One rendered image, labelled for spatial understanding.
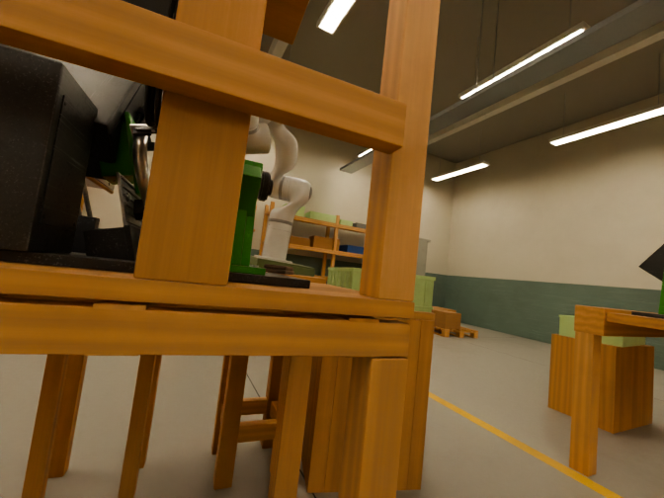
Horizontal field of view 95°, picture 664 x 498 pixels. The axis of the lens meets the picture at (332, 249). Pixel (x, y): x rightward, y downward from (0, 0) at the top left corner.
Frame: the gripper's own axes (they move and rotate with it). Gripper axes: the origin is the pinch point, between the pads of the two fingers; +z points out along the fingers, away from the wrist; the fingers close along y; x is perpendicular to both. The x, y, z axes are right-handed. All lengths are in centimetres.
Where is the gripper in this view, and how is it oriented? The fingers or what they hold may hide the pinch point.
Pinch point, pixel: (144, 138)
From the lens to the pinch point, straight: 94.8
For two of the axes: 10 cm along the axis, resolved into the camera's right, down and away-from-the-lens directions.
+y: 1.6, -7.2, -6.7
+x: 3.6, 6.8, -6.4
